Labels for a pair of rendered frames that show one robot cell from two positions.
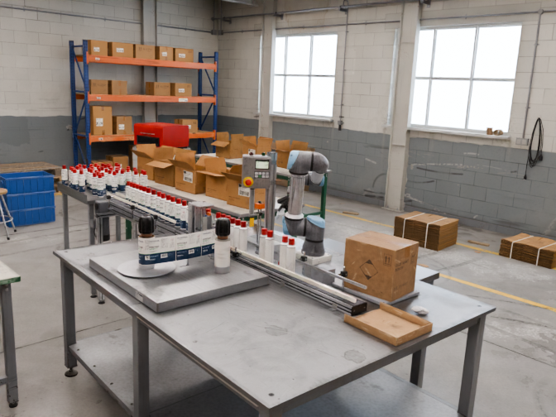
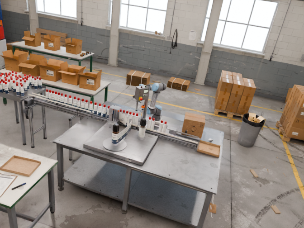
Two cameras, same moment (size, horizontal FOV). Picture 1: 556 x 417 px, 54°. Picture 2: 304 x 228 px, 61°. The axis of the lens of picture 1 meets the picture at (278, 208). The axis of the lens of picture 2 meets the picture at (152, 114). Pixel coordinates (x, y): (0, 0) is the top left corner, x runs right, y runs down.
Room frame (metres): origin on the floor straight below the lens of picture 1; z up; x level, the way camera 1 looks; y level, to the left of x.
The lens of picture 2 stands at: (0.31, 1.94, 2.76)
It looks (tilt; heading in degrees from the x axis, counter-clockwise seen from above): 26 degrees down; 325
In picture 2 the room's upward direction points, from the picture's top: 9 degrees clockwise
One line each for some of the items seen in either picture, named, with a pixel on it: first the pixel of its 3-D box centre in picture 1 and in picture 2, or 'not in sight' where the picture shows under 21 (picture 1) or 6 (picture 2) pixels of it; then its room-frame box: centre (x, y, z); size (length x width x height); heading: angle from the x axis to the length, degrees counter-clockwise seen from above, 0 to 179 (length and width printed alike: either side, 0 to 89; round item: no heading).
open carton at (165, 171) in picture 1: (170, 167); (31, 65); (5.92, 1.19, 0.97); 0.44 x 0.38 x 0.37; 139
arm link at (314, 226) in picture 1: (313, 227); (157, 109); (3.27, -0.23, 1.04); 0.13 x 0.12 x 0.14; 90
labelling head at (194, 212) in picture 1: (201, 223); (114, 115); (3.33, 0.48, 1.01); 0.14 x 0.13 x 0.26; 41
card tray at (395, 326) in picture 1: (387, 322); (209, 148); (2.32, -0.52, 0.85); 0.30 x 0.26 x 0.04; 41
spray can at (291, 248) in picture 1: (290, 256); (164, 127); (2.83, -0.08, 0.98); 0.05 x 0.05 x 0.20
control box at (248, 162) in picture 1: (256, 171); (141, 92); (3.21, 0.14, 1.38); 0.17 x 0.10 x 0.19; 96
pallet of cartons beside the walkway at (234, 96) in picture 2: not in sight; (233, 93); (4.54, -3.59, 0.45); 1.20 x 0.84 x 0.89; 135
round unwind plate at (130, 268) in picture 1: (146, 268); (114, 144); (2.81, 0.70, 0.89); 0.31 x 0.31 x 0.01
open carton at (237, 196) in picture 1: (251, 185); (90, 78); (5.01, 0.26, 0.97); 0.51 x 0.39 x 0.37; 139
